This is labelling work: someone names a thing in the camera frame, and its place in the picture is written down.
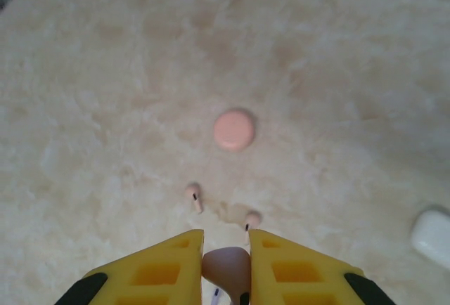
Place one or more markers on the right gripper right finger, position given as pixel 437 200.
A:
pixel 262 259

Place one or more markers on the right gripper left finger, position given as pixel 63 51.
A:
pixel 186 259

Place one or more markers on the pink earbud charging case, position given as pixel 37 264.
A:
pixel 234 129

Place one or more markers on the white earbud charging case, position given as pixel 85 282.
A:
pixel 432 234

